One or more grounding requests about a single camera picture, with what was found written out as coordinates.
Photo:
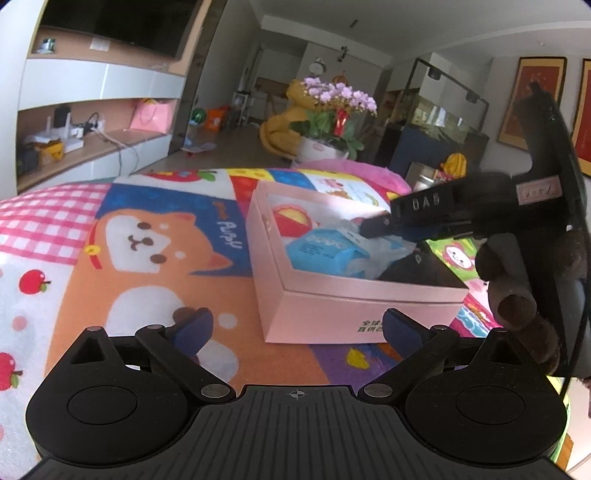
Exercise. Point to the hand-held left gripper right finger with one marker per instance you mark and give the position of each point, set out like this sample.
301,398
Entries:
404,330

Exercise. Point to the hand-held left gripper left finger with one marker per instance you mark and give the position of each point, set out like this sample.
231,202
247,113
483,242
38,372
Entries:
191,330

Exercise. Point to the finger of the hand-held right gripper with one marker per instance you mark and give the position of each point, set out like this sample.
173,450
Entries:
378,225
438,232

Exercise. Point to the black plush toy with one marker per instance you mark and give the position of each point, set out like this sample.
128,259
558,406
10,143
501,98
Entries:
425,272

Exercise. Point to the blue white wet wipes packet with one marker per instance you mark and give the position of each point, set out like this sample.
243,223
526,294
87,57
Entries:
318,249

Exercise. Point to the pink cardboard box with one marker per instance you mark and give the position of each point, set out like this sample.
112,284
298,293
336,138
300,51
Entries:
323,314

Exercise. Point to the yellow pink cupcake toy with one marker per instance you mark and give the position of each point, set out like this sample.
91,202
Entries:
291,221

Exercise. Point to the person's right hand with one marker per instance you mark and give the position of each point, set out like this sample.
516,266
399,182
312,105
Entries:
508,258

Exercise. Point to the yellow backpack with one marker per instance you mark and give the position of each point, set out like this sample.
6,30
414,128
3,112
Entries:
453,165

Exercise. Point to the silver metal cup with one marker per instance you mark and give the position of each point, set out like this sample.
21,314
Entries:
421,177

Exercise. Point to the black framed fish tank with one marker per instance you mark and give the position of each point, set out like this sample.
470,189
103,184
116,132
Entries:
429,138

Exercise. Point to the pink blanket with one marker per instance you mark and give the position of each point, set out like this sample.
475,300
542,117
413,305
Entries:
341,168

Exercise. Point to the potted pink orchid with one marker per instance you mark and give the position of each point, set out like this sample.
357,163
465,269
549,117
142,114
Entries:
332,120

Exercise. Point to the red patterned framed picture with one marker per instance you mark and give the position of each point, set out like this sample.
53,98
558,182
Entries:
531,104

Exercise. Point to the colourful cartoon printed mat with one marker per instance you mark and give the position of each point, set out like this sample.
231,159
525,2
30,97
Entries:
69,277

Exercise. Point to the big yellow plush toy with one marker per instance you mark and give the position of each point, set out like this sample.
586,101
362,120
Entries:
277,134

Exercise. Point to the red framed calligraphy picture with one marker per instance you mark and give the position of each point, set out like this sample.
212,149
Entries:
584,115

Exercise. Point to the small skateboard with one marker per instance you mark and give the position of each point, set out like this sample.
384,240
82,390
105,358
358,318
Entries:
197,148

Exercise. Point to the orange bag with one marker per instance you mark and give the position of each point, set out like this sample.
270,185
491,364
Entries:
217,119

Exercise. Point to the green ball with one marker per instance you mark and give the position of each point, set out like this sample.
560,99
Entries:
198,116

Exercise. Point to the pink paper bag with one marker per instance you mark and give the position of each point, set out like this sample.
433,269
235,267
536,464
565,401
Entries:
152,117

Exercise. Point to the yellow toy box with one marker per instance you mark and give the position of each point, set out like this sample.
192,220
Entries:
51,152

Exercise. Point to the white power strip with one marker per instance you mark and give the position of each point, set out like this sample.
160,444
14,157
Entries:
90,127

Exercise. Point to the black router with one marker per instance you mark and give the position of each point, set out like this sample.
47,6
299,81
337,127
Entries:
63,121

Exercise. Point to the white television cabinet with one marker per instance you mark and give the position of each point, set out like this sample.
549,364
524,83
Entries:
92,78

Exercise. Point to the black television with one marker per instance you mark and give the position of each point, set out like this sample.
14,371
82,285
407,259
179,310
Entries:
120,23

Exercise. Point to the white wall clock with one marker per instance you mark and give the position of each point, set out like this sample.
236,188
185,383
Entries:
317,66

